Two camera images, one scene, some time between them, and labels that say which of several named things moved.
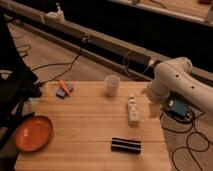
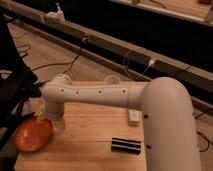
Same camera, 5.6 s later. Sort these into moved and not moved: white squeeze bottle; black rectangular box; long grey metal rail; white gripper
Moved: white gripper
Not moved: white squeeze bottle; long grey metal rail; black rectangular box
